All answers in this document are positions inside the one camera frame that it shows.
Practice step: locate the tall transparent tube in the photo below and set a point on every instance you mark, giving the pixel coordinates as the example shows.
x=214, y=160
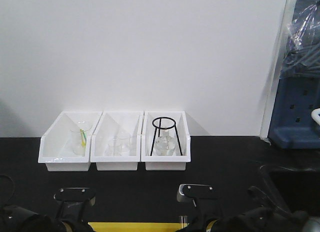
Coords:
x=183, y=219

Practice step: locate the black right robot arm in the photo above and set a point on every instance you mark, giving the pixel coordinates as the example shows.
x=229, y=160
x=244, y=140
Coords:
x=267, y=217

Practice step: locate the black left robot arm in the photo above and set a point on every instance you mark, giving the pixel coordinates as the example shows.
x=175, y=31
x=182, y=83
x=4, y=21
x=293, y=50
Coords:
x=16, y=218

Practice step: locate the yellow plastic tray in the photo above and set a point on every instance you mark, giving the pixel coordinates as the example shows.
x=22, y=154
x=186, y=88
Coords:
x=135, y=226

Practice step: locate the white bin right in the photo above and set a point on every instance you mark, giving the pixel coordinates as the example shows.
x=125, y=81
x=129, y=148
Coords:
x=175, y=162

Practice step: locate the white bin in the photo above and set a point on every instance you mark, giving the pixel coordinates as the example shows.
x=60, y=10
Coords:
x=109, y=126
x=175, y=162
x=55, y=149

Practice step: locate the glass flask in bin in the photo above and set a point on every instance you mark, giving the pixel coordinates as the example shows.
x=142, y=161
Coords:
x=165, y=145

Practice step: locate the small glass beaker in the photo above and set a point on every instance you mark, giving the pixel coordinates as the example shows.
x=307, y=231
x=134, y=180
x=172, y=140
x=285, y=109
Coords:
x=119, y=145

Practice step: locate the white bin middle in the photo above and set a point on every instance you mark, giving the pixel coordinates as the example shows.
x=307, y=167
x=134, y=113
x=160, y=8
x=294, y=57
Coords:
x=109, y=126

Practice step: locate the glass beaker with yellow stick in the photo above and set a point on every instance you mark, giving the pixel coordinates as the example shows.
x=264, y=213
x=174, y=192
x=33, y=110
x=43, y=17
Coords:
x=79, y=137

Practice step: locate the white bin left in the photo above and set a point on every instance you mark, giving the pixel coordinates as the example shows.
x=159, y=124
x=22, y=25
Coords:
x=55, y=149

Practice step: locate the blue pegboard drying rack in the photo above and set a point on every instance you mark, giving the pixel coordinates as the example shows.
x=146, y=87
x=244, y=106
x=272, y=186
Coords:
x=292, y=126

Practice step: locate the clear plastic bag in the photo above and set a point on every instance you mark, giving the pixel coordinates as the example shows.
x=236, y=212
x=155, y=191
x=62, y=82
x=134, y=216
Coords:
x=302, y=57

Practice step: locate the black lab sink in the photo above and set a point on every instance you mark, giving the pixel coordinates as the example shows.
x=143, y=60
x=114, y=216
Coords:
x=293, y=188

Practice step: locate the black wire tripod stand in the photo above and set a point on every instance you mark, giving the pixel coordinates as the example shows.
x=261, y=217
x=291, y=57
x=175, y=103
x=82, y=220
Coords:
x=165, y=123

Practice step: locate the right silver black wrist camera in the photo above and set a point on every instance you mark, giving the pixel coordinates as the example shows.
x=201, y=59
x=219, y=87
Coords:
x=187, y=192

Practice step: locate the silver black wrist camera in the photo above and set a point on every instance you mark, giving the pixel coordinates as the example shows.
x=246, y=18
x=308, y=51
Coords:
x=187, y=192
x=76, y=194

